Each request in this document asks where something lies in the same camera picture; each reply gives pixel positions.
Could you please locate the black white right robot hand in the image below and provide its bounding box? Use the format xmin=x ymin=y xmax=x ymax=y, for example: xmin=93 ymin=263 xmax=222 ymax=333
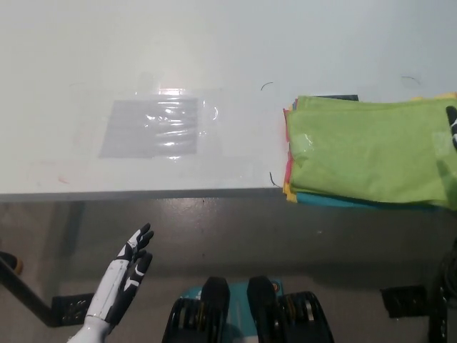
xmin=445 ymin=106 xmax=457 ymax=150

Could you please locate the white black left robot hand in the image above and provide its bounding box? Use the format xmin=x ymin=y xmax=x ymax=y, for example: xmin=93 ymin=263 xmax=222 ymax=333
xmin=86 ymin=223 xmax=155 ymax=327

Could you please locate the green microfibre cloth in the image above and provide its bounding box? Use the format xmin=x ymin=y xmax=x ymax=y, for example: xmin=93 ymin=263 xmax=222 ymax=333
xmin=286 ymin=95 xmax=457 ymax=212

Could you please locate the pink microfibre cloth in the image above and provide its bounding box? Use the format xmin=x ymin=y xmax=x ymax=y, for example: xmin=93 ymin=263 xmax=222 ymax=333
xmin=283 ymin=103 xmax=296 ymax=184

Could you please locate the black teal robot torso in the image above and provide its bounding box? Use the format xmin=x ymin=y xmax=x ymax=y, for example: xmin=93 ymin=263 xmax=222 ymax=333
xmin=162 ymin=274 xmax=335 ymax=343

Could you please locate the black table foot plate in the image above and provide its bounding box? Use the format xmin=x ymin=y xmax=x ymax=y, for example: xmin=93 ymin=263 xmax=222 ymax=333
xmin=379 ymin=285 xmax=428 ymax=319
xmin=51 ymin=292 xmax=96 ymax=327

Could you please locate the grey table leg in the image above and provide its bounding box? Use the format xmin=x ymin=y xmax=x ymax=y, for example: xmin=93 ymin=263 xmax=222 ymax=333
xmin=65 ymin=200 xmax=87 ymax=257

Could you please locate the black table leg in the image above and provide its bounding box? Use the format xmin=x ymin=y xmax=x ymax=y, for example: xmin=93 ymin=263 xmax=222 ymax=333
xmin=0 ymin=254 xmax=61 ymax=329

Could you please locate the black orange caster wheel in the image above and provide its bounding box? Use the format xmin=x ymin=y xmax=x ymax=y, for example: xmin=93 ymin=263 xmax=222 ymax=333
xmin=0 ymin=250 xmax=25 ymax=276

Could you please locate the black tape strip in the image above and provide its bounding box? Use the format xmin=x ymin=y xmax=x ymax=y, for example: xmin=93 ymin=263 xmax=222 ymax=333
xmin=309 ymin=94 xmax=359 ymax=102

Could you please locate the clear tape piece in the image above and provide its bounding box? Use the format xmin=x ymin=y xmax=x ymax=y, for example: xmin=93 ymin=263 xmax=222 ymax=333
xmin=289 ymin=132 xmax=316 ymax=159

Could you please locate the clear plastic bag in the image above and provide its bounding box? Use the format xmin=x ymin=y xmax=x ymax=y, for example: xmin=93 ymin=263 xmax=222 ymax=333
xmin=98 ymin=98 xmax=200 ymax=161

